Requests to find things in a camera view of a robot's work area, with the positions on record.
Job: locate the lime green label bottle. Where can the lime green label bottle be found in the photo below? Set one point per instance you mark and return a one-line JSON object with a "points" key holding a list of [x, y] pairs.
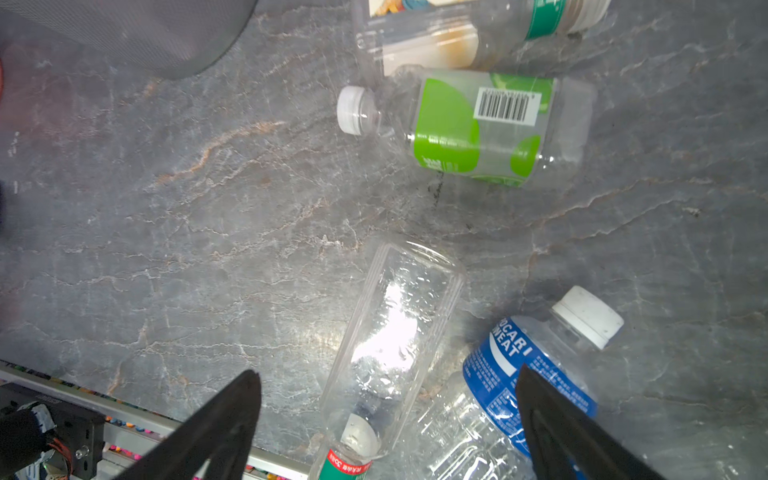
{"points": [[499, 128]]}

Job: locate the grey mesh waste bin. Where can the grey mesh waste bin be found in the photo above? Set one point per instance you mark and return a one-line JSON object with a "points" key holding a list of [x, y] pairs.
{"points": [[173, 39]]}

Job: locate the blue label water bottle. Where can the blue label water bottle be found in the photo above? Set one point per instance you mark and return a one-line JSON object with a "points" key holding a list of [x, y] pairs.
{"points": [[473, 428]]}

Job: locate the tall clear bottle green-red cap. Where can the tall clear bottle green-red cap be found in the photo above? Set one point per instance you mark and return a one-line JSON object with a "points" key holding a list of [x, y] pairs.
{"points": [[391, 340]]}

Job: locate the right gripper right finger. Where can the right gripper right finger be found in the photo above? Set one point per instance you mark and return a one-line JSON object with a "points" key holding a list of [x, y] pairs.
{"points": [[564, 442]]}

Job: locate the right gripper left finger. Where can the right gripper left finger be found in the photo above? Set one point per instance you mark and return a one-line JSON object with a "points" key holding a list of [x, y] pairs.
{"points": [[216, 439]]}

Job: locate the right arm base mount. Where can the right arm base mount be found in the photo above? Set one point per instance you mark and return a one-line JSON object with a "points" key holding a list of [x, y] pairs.
{"points": [[40, 433]]}

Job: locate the bird label tea bottle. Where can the bird label tea bottle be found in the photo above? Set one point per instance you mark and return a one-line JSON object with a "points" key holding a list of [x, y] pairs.
{"points": [[471, 35]]}

